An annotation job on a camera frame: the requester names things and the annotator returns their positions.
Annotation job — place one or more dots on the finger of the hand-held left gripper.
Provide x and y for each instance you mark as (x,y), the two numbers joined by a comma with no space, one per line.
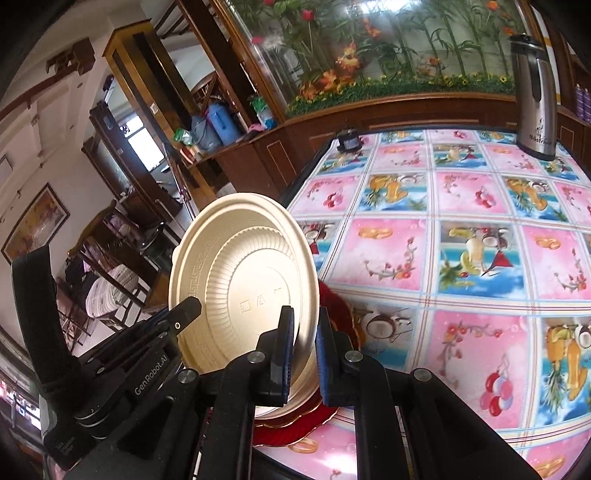
(184,311)

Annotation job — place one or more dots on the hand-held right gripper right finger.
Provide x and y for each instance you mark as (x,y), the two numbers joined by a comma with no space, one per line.
(325,364)

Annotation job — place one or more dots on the stainless steel thermos jug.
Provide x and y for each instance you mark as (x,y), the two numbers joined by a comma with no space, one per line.
(533,101)

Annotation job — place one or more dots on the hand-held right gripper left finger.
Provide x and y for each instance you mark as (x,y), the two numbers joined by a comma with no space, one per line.
(287,355)

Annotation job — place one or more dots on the red glass plate gold rim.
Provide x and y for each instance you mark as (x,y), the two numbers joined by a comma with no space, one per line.
(339,318)

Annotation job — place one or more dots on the framed wall picture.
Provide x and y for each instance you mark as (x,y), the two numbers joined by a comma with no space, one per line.
(34,221)

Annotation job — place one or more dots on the tall wooden cabinet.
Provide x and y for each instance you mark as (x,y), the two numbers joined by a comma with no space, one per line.
(134,60)

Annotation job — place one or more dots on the wooden chair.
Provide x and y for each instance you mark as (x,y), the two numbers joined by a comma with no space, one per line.
(94,258)

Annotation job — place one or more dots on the glass artificial flower display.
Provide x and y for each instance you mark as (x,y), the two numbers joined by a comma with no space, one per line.
(392,41)

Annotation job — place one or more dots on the green packet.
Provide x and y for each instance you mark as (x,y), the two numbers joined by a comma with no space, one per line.
(182,136)

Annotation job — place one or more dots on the light blue thermos jug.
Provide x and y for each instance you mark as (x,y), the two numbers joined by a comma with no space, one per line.
(203,134)

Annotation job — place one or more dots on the green plastic bottle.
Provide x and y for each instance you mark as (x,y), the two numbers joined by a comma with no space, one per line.
(262,111)

